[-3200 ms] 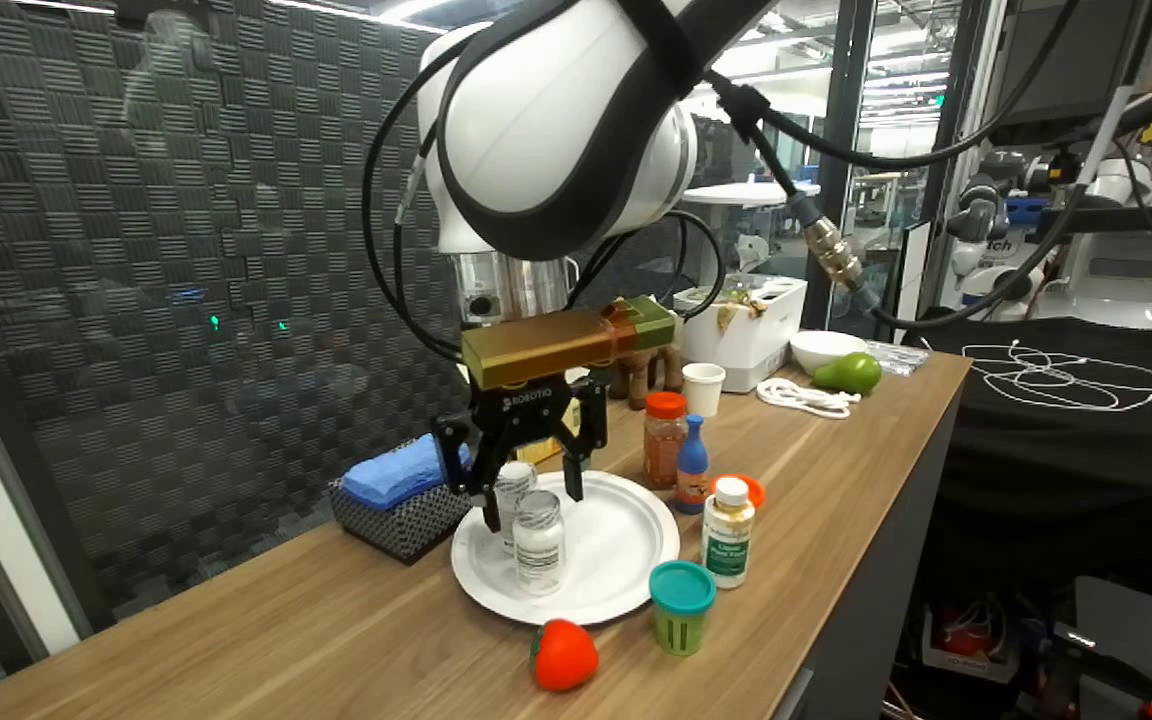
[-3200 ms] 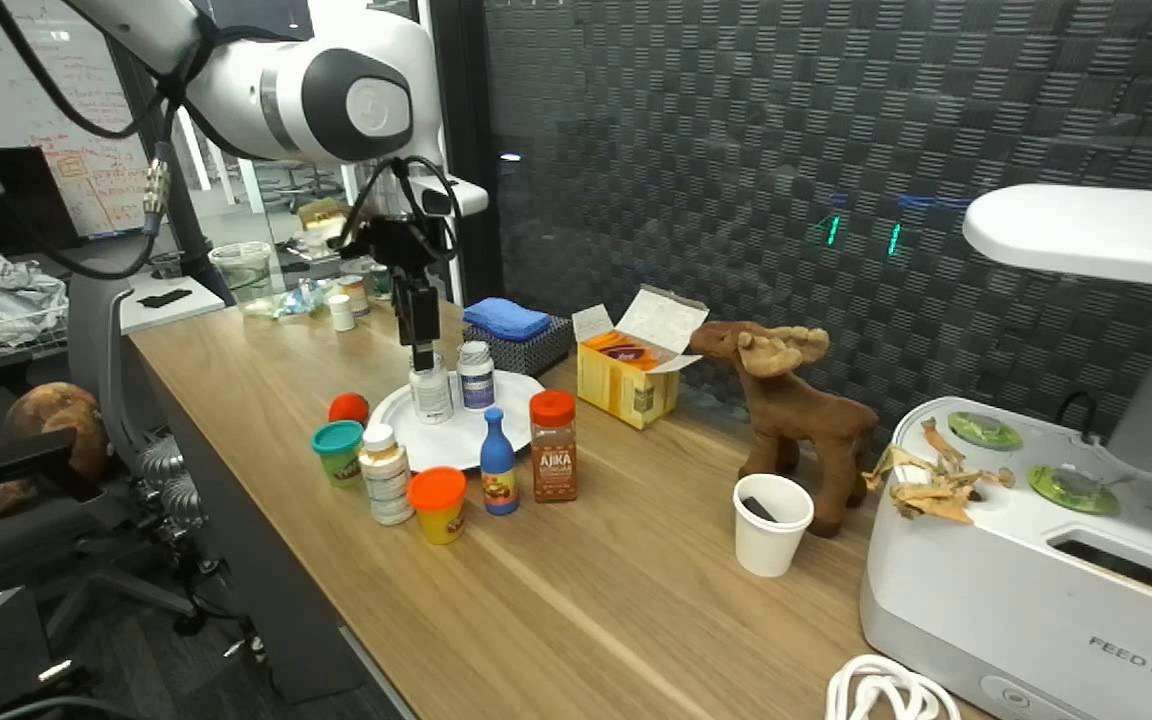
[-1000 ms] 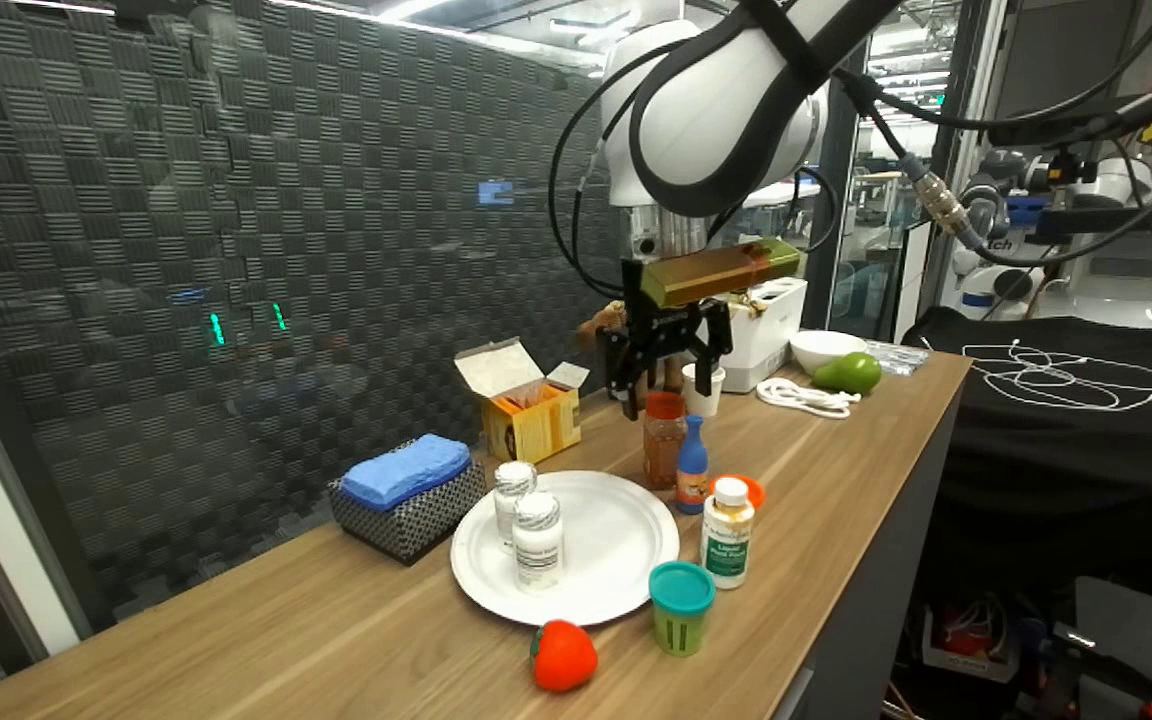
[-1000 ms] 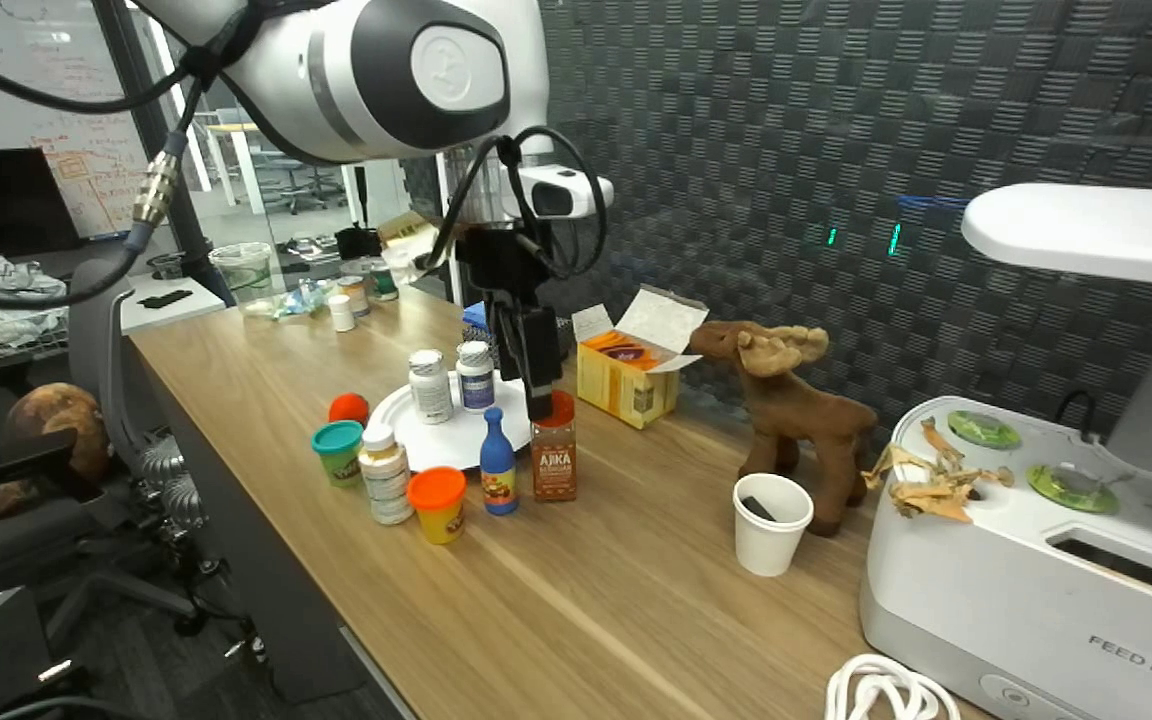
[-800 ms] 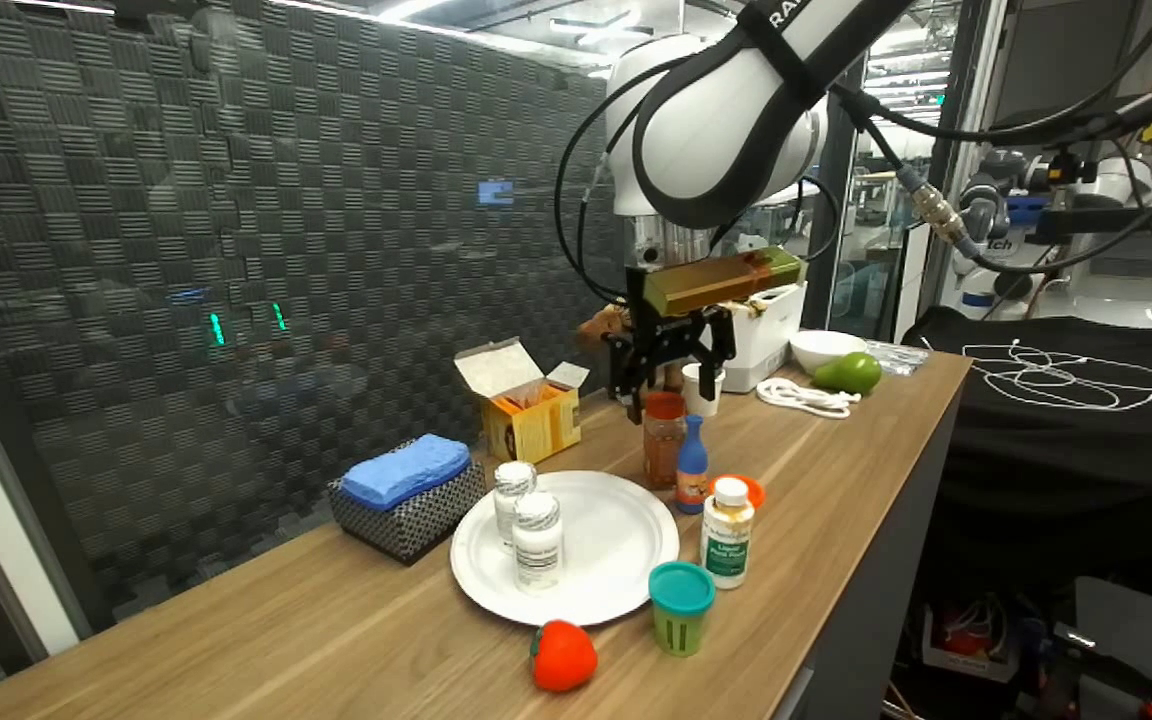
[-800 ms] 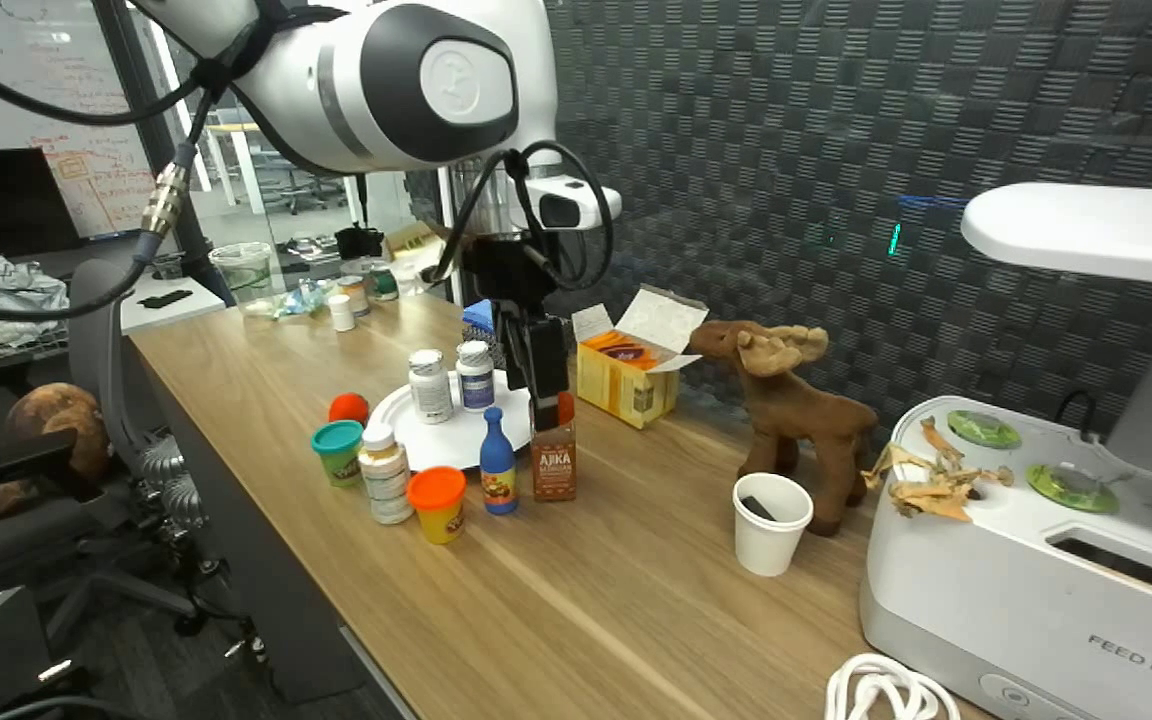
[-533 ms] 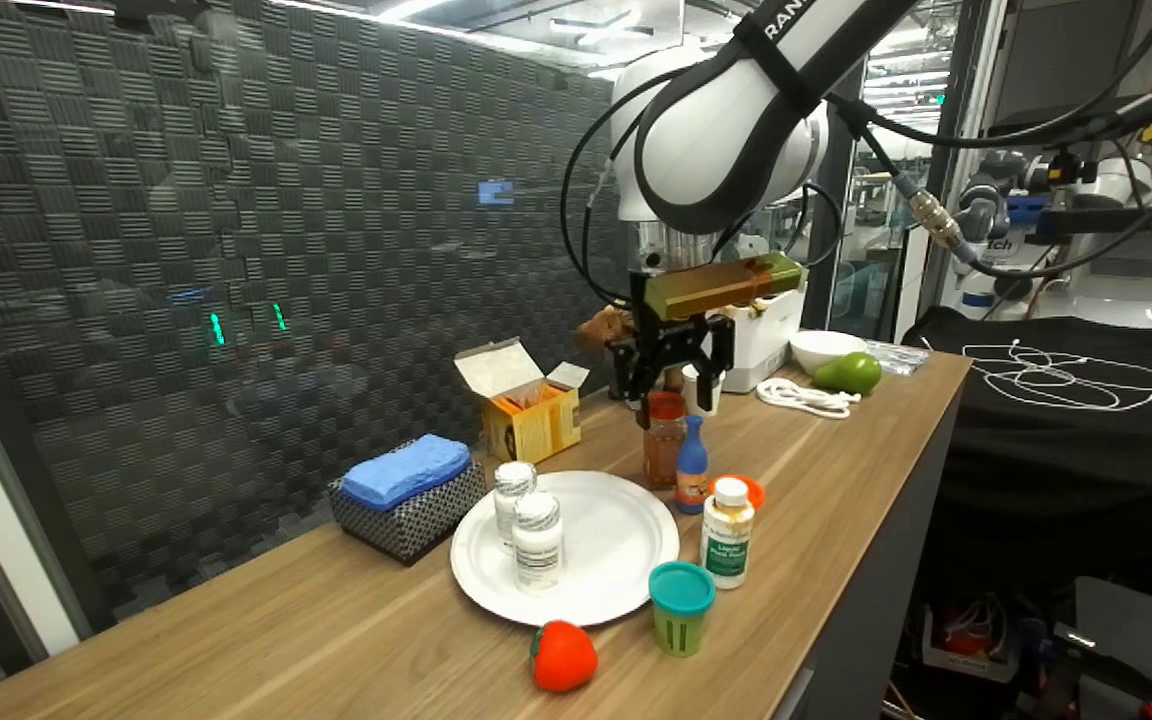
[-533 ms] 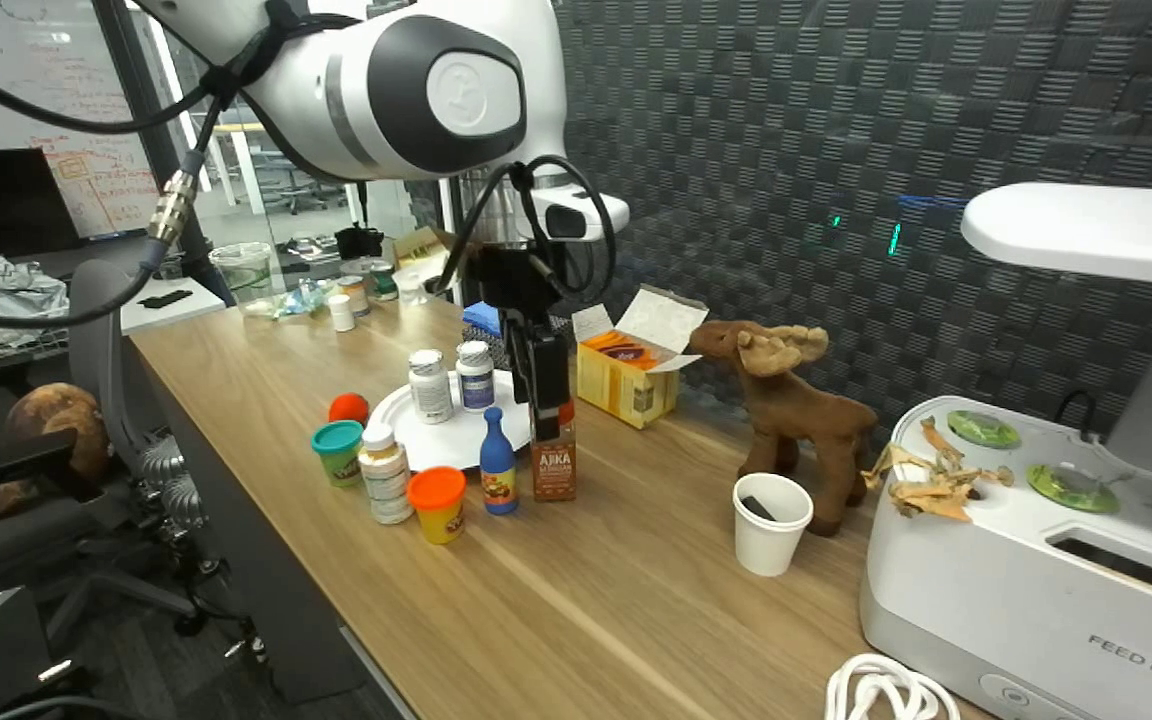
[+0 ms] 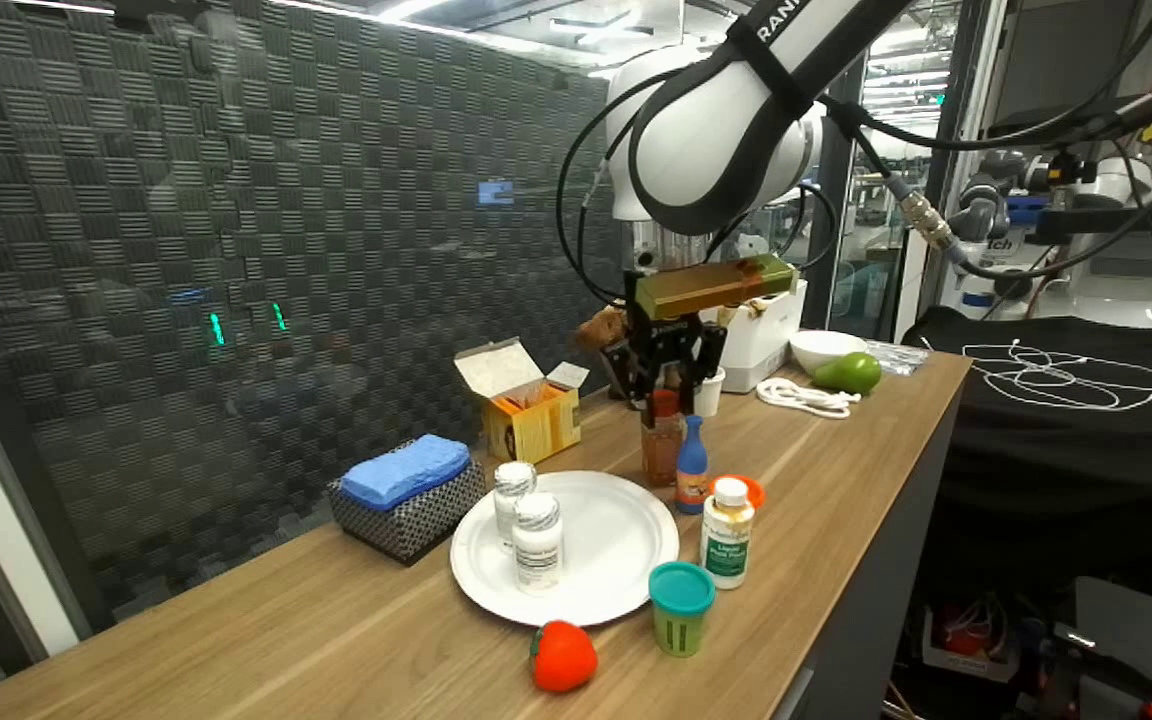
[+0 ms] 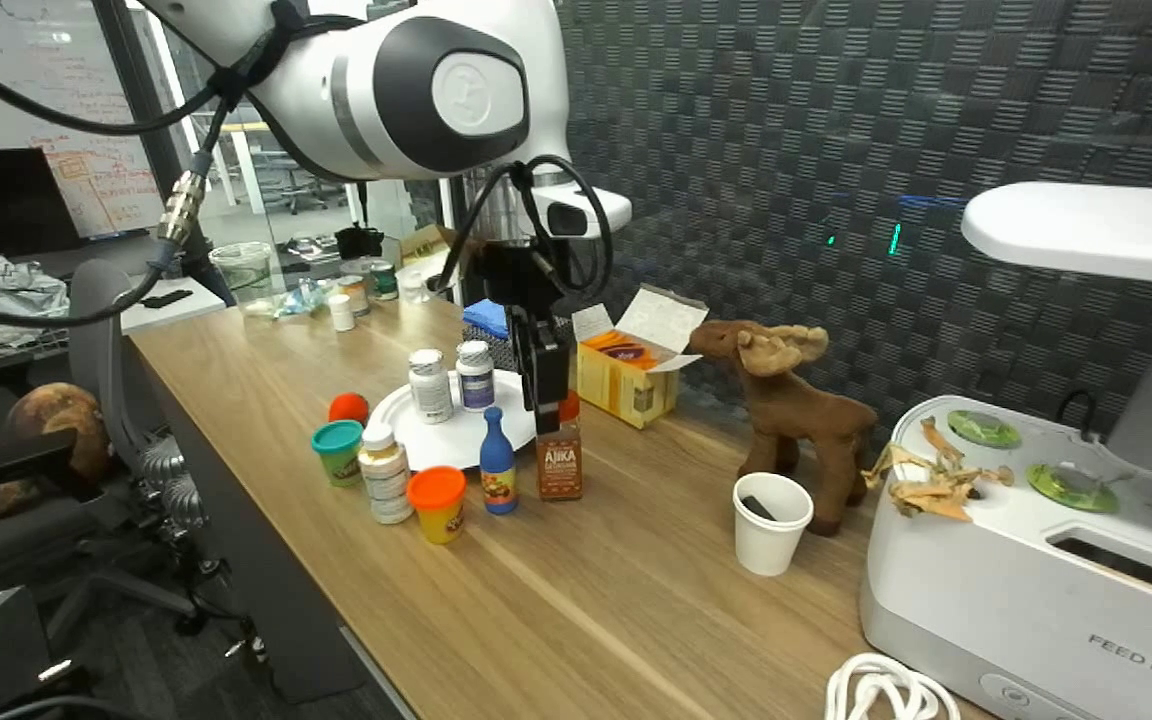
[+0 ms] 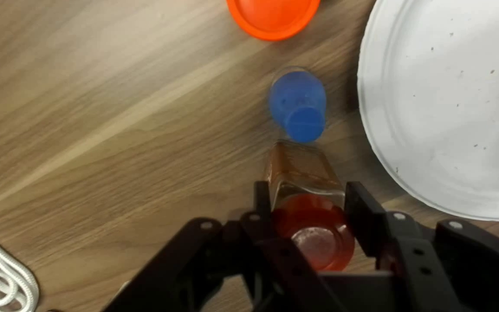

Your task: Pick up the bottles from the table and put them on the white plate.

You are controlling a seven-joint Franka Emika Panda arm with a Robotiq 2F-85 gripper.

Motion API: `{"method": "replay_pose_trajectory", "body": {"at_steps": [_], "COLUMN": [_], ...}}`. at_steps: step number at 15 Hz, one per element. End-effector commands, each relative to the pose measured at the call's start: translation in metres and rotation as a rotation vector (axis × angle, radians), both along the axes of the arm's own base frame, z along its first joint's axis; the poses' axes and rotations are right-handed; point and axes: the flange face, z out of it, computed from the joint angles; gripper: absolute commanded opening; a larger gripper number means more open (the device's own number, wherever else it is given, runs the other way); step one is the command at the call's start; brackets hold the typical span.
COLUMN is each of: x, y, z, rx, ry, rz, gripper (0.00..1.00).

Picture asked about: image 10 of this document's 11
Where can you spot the black phone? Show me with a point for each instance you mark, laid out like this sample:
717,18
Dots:
164,296

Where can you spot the white pill bottle grey label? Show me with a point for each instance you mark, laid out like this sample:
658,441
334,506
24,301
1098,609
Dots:
428,385

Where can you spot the brown plush toy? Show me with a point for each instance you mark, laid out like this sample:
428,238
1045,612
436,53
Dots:
54,420

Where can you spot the brown plush moose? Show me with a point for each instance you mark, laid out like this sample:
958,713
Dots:
803,420

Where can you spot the grey woven basket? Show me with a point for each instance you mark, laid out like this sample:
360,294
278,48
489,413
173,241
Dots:
500,354

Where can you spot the blue sponge cloth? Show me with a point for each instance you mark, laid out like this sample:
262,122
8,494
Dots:
484,317

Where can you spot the blue toy bottle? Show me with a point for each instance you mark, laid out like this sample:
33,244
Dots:
497,468

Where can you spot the white planter with lamp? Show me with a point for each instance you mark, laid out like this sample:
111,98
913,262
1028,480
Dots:
1000,587

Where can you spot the yellow open carton box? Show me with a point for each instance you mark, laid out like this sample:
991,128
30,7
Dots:
630,380

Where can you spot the small white bottle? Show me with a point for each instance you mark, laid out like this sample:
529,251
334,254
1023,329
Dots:
340,312

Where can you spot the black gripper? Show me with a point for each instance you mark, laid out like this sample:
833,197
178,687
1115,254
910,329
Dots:
522,283

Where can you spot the white paper plate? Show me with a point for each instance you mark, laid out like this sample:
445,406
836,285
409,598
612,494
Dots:
451,439

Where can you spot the clear plastic container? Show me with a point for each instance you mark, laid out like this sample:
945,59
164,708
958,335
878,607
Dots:
247,273

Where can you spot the jar with green band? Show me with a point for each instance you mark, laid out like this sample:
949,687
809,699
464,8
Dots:
381,283

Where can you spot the yellow dough can orange lid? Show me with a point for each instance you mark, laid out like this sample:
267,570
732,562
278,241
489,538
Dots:
436,506

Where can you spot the brown spice bottle orange cap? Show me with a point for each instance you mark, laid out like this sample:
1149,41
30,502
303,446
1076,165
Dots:
556,468

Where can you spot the white pill bottle blue label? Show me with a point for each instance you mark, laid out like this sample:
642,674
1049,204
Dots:
475,376

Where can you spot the red toy strawberry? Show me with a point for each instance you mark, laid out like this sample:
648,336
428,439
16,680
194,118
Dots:
348,408

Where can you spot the crumpled light cloth pile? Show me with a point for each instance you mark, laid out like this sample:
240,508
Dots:
0,301

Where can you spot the dried brown plant pieces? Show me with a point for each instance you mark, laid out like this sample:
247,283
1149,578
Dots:
932,480

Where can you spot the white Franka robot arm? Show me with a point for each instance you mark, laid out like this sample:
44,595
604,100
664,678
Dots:
401,87

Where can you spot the grey office chair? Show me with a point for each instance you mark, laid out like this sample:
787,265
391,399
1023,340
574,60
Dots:
99,344

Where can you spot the white paper cup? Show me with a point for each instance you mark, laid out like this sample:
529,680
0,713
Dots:
768,525

